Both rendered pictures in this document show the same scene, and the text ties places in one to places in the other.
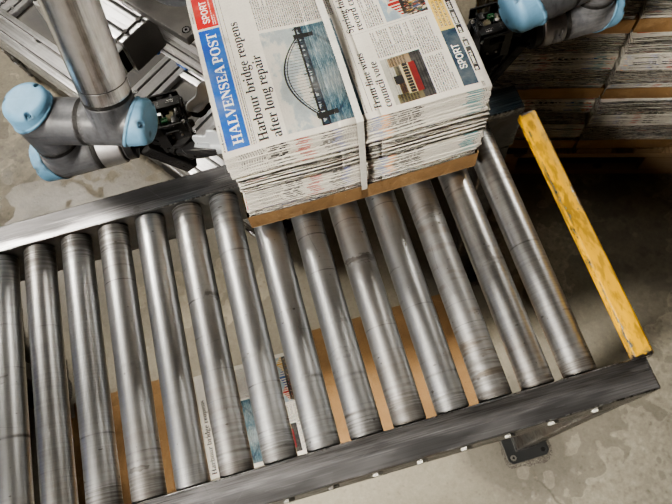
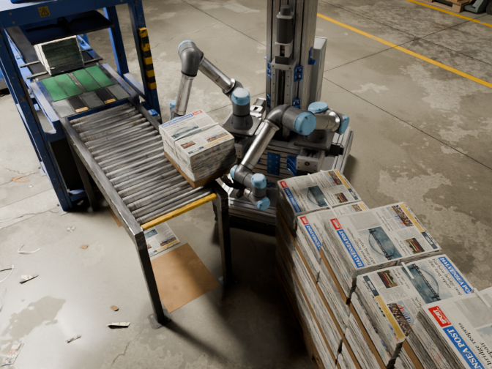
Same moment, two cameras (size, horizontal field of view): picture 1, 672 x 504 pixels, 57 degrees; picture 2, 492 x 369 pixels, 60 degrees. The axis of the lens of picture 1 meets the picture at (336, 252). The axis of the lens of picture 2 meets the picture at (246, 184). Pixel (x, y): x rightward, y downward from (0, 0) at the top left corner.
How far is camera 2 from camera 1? 2.06 m
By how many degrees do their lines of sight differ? 42
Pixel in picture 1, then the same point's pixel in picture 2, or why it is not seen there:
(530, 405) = (125, 211)
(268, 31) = (195, 122)
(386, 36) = (198, 138)
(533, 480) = (143, 325)
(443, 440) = (113, 198)
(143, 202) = not seen: hidden behind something
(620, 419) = (176, 353)
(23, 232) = (155, 124)
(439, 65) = (192, 148)
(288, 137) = (166, 132)
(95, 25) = (181, 97)
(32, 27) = not seen: hidden behind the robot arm
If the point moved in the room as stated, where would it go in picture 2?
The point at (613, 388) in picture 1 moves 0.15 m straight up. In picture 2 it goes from (132, 225) to (127, 204)
